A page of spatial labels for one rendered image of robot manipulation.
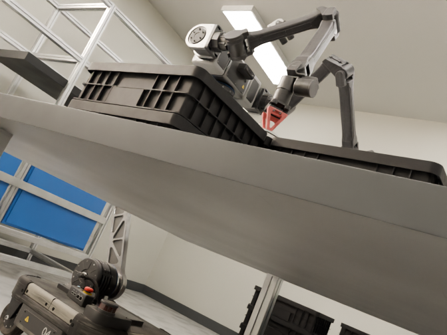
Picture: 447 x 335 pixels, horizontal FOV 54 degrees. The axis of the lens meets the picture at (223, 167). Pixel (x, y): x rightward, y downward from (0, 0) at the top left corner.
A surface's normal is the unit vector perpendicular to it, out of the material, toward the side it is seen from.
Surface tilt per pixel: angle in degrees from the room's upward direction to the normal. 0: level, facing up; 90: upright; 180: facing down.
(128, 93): 90
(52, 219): 90
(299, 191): 90
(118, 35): 90
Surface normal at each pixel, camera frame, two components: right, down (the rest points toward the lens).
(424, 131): -0.47, -0.40
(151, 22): 0.79, 0.20
